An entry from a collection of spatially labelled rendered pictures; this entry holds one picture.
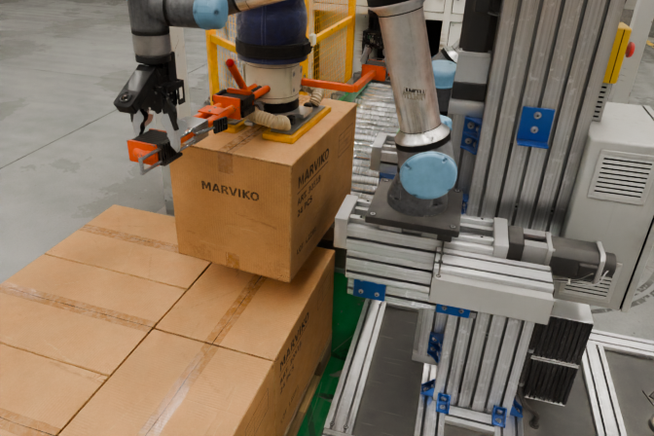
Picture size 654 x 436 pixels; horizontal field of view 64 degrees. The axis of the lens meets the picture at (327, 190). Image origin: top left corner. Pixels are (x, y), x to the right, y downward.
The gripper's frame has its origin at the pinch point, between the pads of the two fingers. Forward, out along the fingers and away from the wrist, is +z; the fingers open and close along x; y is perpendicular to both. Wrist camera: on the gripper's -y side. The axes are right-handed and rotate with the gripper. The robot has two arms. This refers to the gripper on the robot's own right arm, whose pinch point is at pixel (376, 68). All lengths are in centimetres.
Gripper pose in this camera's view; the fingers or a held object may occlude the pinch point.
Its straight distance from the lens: 191.0
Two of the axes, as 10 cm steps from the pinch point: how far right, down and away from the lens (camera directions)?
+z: -0.3, 8.8, 4.7
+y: -3.5, 4.3, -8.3
